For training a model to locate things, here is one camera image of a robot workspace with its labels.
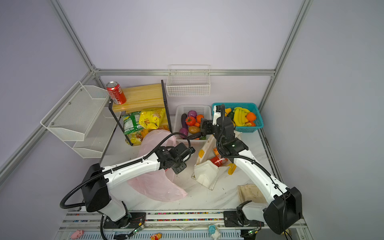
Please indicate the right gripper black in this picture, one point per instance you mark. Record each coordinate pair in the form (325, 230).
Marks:
(206, 125)

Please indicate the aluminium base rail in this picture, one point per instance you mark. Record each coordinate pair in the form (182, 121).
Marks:
(173, 225)

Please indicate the teal plastic fruit basket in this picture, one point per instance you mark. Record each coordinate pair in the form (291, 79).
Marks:
(258, 122)

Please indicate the wooden two-tier shelf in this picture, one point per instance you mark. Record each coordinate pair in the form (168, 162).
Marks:
(139, 99)

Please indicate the yellow chips bag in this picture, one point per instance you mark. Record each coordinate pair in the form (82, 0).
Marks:
(152, 118)

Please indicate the white wire wall basket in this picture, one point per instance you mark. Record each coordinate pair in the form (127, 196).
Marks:
(188, 80)

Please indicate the dark eggplant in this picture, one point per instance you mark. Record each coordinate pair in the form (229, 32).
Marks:
(183, 121)

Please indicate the blue white toy figure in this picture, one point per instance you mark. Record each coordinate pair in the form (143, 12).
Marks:
(214, 232)

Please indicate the white plastic vegetable basket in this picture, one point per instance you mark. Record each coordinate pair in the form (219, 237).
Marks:
(184, 109)

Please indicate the small orange vegetable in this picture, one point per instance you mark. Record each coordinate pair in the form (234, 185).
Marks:
(199, 118)

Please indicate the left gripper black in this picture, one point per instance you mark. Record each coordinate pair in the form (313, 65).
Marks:
(179, 170)

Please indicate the green snack bag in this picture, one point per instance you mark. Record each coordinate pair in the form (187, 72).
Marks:
(131, 123)

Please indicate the brown potato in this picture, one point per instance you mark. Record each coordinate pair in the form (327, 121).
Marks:
(194, 130)

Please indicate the white canvas tote bag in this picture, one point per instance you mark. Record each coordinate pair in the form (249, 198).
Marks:
(205, 172)

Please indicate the banana bunch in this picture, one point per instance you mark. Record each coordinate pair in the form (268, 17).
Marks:
(240, 116)

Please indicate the orange fruit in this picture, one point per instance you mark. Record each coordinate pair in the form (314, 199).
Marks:
(251, 117)

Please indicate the purple onion top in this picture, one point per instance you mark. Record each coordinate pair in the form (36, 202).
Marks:
(192, 114)

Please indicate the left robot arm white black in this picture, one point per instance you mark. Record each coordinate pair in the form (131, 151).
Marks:
(94, 193)

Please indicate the red cola can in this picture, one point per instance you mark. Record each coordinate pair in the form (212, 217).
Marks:
(219, 161)
(116, 93)

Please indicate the orange bear toy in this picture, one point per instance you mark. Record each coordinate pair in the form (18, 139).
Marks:
(157, 236)

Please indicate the pink plastic grocery bag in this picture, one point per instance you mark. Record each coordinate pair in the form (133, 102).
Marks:
(158, 185)

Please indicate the yellow pear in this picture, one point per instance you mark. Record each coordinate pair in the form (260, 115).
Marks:
(227, 111)

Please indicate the orange soda can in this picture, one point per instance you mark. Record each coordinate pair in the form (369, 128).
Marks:
(216, 152)

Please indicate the red tomato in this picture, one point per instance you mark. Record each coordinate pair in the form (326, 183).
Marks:
(190, 121)

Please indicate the white mesh wall rack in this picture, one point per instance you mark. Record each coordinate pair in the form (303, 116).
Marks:
(83, 121)

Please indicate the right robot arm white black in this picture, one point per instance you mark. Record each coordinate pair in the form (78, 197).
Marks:
(284, 204)

